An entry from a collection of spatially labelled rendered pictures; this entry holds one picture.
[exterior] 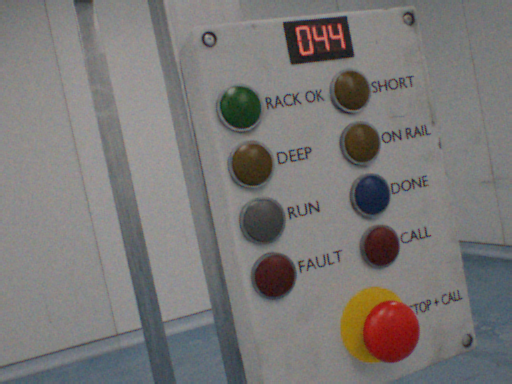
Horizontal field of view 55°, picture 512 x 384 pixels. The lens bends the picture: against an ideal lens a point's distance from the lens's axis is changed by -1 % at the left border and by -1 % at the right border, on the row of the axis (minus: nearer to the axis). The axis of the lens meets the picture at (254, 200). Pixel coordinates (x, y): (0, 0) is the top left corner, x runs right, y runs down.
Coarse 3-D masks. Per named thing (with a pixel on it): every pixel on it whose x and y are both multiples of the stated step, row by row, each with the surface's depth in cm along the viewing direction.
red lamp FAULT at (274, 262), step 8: (272, 256) 31; (280, 256) 31; (264, 264) 31; (272, 264) 31; (280, 264) 31; (288, 264) 31; (256, 272) 31; (264, 272) 31; (272, 272) 31; (280, 272) 31; (288, 272) 31; (256, 280) 31; (264, 280) 31; (272, 280) 31; (280, 280) 31; (288, 280) 31; (264, 288) 31; (272, 288) 31; (280, 288) 31; (288, 288) 31; (272, 296) 31
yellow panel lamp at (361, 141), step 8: (352, 128) 33; (360, 128) 33; (368, 128) 33; (352, 136) 33; (360, 136) 33; (368, 136) 33; (376, 136) 33; (344, 144) 33; (352, 144) 33; (360, 144) 33; (368, 144) 33; (376, 144) 33; (352, 152) 33; (360, 152) 33; (368, 152) 33; (376, 152) 34; (360, 160) 33; (368, 160) 33
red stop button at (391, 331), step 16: (384, 304) 32; (400, 304) 32; (368, 320) 31; (384, 320) 31; (400, 320) 31; (416, 320) 32; (368, 336) 31; (384, 336) 31; (400, 336) 31; (416, 336) 32; (384, 352) 31; (400, 352) 31
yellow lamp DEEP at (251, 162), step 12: (252, 144) 31; (240, 156) 30; (252, 156) 30; (264, 156) 31; (240, 168) 30; (252, 168) 30; (264, 168) 31; (240, 180) 31; (252, 180) 31; (264, 180) 31
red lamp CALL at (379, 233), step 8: (376, 232) 33; (384, 232) 34; (392, 232) 34; (368, 240) 33; (376, 240) 33; (384, 240) 33; (392, 240) 34; (368, 248) 33; (376, 248) 33; (384, 248) 33; (392, 248) 34; (368, 256) 33; (376, 256) 33; (384, 256) 33; (392, 256) 34; (376, 264) 34; (384, 264) 34
